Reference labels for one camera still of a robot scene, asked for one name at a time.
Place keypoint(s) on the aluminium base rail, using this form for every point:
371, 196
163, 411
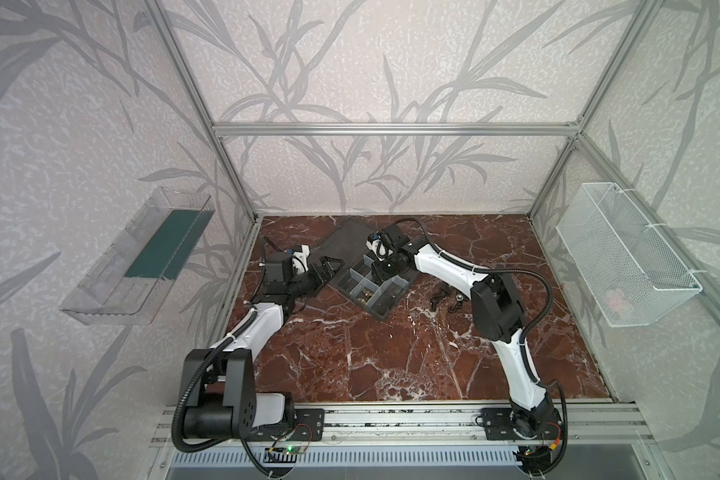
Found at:
590, 421

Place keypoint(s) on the clear wall shelf green mat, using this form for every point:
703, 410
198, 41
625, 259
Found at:
131, 280

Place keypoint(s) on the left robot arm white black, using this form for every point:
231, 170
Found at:
218, 400

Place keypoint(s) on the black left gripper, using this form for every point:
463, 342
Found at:
315, 275

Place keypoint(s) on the grey compartment organizer box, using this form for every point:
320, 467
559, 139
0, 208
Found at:
355, 280

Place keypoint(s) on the white wire mesh basket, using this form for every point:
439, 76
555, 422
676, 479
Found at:
634, 275

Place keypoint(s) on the small circuit board green led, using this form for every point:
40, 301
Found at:
285, 454

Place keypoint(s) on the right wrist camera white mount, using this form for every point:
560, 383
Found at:
375, 244

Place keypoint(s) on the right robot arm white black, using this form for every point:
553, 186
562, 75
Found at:
498, 313

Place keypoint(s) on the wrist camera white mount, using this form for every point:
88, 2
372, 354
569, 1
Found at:
299, 258
375, 244

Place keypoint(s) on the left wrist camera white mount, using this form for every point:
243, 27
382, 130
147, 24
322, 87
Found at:
299, 258

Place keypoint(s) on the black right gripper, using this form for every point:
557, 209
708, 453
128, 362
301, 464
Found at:
378, 268

